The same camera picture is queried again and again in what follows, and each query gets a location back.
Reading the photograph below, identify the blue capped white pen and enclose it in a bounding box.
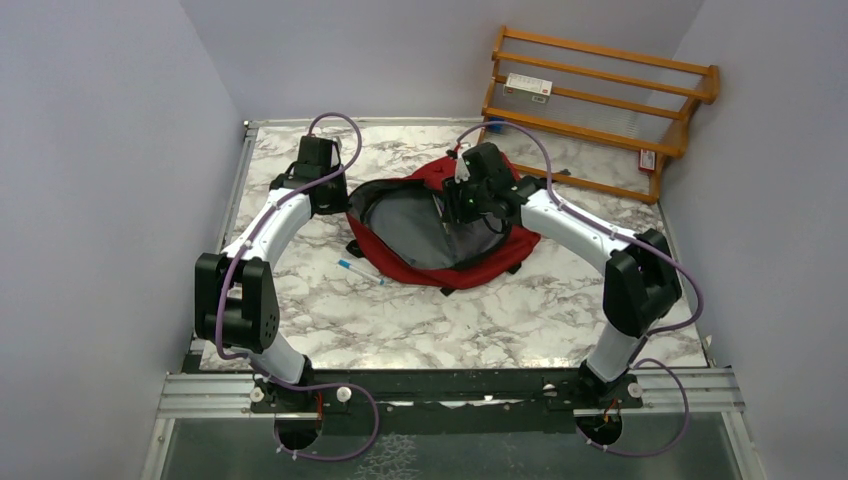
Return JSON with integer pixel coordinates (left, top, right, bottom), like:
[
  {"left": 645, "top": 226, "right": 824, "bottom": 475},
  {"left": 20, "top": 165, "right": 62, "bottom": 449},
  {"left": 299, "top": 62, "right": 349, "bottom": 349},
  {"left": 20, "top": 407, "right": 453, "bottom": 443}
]
[{"left": 338, "top": 259, "right": 385, "bottom": 285}]

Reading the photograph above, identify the small red white box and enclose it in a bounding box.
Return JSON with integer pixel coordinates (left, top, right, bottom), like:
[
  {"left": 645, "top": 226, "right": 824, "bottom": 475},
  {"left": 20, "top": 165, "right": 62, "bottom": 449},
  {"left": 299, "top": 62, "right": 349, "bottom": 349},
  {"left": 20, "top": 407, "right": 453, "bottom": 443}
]
[{"left": 638, "top": 149, "right": 657, "bottom": 174}]

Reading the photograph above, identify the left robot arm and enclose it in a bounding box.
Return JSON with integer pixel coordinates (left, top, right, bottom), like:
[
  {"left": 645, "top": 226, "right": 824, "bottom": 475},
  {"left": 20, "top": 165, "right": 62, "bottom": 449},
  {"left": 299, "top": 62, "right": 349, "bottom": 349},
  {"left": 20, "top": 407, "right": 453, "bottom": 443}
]
[{"left": 194, "top": 135, "right": 348, "bottom": 411}]

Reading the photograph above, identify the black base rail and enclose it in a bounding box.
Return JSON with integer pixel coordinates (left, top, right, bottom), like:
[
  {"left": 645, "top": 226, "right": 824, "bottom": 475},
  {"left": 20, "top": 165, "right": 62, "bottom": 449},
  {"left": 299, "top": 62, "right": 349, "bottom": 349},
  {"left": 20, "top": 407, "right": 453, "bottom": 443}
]
[{"left": 249, "top": 368, "right": 643, "bottom": 436}]

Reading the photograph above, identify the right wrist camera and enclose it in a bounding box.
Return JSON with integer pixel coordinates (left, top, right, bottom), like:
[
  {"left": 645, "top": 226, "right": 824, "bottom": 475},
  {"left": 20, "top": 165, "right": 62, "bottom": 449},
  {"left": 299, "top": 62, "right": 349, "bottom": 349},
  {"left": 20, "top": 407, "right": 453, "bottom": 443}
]
[{"left": 453, "top": 156, "right": 471, "bottom": 184}]

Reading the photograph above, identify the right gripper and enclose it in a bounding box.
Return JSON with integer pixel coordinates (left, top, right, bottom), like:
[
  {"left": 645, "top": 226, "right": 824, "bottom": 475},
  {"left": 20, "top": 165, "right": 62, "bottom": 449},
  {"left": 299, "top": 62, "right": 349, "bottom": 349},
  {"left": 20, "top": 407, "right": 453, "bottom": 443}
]
[{"left": 440, "top": 173, "right": 490, "bottom": 227}]

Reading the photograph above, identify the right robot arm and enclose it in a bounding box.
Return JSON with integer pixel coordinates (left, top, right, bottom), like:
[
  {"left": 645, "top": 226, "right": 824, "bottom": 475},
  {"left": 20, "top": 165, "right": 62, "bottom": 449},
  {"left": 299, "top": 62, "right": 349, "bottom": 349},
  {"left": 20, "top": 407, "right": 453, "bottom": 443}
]
[{"left": 442, "top": 142, "right": 682, "bottom": 407}]

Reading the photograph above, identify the white box on shelf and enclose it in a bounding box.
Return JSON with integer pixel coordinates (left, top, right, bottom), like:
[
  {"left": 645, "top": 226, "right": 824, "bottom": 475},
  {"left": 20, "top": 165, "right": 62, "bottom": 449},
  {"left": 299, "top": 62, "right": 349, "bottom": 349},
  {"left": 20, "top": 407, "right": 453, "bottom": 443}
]
[{"left": 502, "top": 73, "right": 553, "bottom": 105}]

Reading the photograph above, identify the wooden shelf rack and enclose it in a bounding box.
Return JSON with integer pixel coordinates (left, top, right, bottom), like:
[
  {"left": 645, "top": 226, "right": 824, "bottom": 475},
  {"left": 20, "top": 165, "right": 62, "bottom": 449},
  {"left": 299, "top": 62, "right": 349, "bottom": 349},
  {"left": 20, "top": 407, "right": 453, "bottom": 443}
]
[{"left": 481, "top": 25, "right": 721, "bottom": 204}]

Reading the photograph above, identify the red student backpack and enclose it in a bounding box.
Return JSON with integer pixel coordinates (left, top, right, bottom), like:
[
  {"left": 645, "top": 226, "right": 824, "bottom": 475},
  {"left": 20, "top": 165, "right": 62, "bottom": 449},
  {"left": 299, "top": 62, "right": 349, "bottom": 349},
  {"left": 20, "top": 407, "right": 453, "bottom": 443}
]
[{"left": 346, "top": 156, "right": 541, "bottom": 296}]

